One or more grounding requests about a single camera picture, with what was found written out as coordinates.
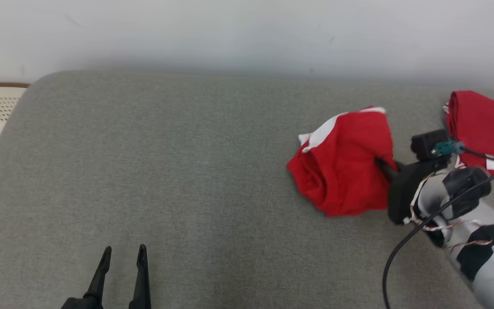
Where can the red shorts with white stripes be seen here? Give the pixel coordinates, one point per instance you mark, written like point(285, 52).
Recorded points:
point(341, 171)

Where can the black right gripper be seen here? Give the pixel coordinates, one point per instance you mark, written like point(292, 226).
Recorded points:
point(403, 195)

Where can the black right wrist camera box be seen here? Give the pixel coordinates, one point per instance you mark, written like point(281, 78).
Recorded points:
point(427, 143)

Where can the grey fabric sofa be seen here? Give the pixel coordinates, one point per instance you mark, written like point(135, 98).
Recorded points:
point(165, 171)

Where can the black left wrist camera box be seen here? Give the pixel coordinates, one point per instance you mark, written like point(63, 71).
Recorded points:
point(79, 304)

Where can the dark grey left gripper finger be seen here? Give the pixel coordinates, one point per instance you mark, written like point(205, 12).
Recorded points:
point(141, 283)
point(100, 279)

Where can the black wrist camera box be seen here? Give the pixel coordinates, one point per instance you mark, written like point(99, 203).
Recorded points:
point(427, 143)
point(79, 304)

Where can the red jersey with white sleeves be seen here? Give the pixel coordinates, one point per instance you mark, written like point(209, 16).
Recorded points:
point(483, 120)

